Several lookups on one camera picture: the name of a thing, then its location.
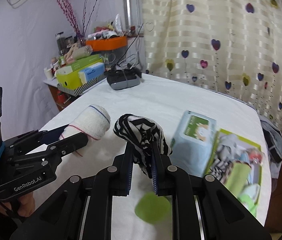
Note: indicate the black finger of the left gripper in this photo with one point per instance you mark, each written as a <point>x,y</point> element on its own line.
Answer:
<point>26,142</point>
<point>49,154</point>

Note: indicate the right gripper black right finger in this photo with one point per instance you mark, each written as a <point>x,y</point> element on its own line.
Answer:
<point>202,207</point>

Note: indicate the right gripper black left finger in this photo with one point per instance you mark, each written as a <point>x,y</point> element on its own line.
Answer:
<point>81,208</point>

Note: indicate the black white striped sock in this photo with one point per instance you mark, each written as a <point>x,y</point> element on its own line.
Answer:
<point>221,170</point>
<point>142,132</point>

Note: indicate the green patterned baby sock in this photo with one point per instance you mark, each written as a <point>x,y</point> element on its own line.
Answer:
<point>238,177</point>

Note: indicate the cream red-striped towel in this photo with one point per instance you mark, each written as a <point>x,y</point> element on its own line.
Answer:
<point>94,122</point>

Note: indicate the bright green cloth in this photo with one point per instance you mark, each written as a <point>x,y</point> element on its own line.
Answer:
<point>249,196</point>

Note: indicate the green round lid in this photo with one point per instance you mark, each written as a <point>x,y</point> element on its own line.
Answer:
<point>152,208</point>

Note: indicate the green-edged white box tray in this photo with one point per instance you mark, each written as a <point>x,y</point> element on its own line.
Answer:
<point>229,146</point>

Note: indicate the blue wet wipes pack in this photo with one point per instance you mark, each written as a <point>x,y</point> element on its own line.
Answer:
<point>193,142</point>

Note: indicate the striped black white tray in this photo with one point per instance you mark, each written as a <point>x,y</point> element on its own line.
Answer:
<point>80,90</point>

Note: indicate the white paper cup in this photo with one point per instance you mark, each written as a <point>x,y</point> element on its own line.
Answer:
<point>48,73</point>

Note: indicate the yellow-green cardboard box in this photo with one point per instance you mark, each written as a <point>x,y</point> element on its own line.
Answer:
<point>71,80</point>

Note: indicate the green flat box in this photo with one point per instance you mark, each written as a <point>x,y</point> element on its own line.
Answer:
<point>78,64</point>

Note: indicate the dark grey bag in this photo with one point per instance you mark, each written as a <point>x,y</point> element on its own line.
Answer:
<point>273,138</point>

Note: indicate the beige rolled cloth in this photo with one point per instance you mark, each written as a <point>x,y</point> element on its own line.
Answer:
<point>76,52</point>

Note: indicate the dark glass jar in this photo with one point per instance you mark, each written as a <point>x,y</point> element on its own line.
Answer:
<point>60,39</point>

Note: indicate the black grey VR headset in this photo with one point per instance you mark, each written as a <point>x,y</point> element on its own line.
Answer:
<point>123,78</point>

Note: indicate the orange storage tray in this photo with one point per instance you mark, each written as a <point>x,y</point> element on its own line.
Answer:
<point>107,44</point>

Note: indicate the pink dried branches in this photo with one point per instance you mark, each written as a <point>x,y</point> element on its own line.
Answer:
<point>79,14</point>

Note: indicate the heart patterned cream curtain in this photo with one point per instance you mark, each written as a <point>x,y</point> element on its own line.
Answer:
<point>229,46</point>

